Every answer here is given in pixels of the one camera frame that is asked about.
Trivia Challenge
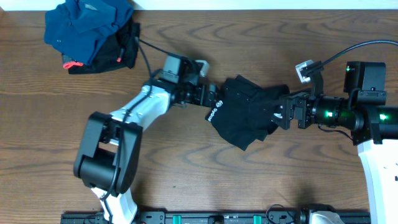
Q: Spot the black folded garment red trim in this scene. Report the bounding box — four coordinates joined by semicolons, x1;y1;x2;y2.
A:
62;19;141;75

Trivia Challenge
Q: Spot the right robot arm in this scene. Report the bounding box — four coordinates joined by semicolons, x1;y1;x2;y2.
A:
272;60;397;223

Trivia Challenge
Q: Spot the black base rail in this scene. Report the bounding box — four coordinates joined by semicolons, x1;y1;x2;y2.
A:
60;210;371;224

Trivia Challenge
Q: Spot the black t-shirt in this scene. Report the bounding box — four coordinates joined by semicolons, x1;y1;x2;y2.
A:
205;75;290;151

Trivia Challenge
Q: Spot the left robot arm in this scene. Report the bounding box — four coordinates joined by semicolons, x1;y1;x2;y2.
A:
73;78;218;223

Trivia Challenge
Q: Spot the blue polo shirt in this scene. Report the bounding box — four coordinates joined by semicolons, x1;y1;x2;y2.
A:
44;0;134;65

